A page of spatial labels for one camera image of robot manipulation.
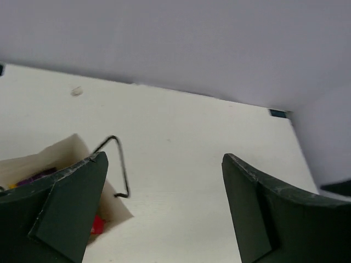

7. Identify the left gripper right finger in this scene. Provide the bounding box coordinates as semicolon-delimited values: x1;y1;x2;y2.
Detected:
222;153;350;262

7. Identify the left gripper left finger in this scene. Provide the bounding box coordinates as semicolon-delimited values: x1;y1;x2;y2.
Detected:
1;152;109;262

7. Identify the red candy packet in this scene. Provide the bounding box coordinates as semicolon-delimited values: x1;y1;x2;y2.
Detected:
90;214;106;235

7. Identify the dark purple M&M's packet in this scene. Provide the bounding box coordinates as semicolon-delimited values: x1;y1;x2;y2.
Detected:
16;168;57;186

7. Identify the white coffee paper bag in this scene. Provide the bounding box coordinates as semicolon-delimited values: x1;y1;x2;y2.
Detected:
1;134;133;245

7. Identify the blue label right corner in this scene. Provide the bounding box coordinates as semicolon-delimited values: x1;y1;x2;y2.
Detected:
269;108;288;118

